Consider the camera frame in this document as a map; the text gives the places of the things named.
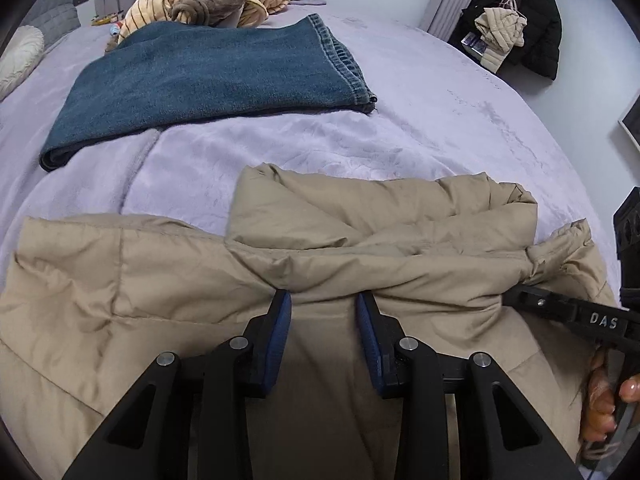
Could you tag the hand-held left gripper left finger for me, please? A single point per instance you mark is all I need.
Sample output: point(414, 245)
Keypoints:
point(280, 340)

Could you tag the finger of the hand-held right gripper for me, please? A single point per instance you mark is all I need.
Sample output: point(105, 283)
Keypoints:
point(540, 302)

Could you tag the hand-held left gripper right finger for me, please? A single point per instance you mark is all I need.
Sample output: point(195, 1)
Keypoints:
point(367, 340)

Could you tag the beige puffer jacket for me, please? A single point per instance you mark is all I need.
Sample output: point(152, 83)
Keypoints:
point(500, 35)
point(150, 285)

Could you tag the person's right hand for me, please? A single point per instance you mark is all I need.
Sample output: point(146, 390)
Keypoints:
point(600, 400)

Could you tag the hanging beige puffer jacket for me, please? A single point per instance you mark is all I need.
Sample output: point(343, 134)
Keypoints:
point(500, 35)

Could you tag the folded blue jeans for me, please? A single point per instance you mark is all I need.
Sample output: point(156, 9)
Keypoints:
point(200, 75)

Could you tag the hanging black coat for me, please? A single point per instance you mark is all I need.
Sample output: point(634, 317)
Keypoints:
point(540, 20)

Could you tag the colourful printed cloth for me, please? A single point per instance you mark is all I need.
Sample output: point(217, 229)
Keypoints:
point(115, 30)

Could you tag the striped plush garment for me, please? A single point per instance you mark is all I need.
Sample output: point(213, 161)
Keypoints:
point(145, 10)

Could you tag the round cream pillow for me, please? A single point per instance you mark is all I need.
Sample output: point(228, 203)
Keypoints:
point(17, 60)

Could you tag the grey quilted headboard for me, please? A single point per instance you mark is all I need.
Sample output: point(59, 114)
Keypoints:
point(52, 7)

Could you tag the wall television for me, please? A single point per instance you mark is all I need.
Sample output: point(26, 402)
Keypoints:
point(632, 122)

